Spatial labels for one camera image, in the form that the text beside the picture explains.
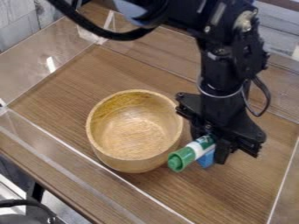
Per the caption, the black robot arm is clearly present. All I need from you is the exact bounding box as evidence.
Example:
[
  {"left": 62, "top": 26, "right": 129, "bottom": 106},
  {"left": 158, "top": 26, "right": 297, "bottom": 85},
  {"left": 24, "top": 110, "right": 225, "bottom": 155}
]
[{"left": 46, "top": 0, "right": 271, "bottom": 165}]

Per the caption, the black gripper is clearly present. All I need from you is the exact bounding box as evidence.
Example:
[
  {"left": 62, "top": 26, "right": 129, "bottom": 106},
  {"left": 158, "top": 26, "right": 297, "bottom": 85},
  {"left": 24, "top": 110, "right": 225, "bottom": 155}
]
[{"left": 174, "top": 92, "right": 267, "bottom": 165}]

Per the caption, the blue foam block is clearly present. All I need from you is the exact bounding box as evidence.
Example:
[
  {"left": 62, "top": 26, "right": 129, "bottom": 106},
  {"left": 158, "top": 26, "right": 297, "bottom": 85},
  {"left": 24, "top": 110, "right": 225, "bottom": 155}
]
[{"left": 196, "top": 150, "right": 214, "bottom": 169}]

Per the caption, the clear acrylic tray wall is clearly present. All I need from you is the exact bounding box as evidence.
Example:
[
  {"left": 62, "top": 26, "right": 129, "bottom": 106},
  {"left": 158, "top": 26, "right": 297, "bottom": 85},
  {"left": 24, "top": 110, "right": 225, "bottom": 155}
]
[{"left": 0, "top": 19, "right": 299, "bottom": 224}]

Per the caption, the green and white marker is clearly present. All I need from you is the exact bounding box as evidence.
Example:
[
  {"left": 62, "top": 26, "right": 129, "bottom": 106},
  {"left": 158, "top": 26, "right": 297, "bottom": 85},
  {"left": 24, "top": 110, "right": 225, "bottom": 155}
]
[{"left": 166, "top": 135, "right": 216, "bottom": 172}]

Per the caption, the brown wooden bowl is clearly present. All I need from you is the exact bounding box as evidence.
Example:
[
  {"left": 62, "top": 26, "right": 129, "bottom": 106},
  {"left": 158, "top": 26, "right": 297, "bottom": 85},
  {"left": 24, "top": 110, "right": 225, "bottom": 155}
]
[{"left": 85, "top": 89, "right": 182, "bottom": 173}]

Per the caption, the black cable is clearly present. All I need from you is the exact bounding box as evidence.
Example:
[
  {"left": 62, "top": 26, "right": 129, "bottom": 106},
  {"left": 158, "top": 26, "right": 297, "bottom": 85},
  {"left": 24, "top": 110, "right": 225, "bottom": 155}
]
[{"left": 0, "top": 199, "right": 56, "bottom": 224}]

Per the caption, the black table leg bracket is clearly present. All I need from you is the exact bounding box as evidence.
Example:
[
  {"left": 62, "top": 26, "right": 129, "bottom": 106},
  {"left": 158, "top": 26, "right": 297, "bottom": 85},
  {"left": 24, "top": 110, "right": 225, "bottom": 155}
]
[{"left": 25, "top": 181, "right": 66, "bottom": 224}]

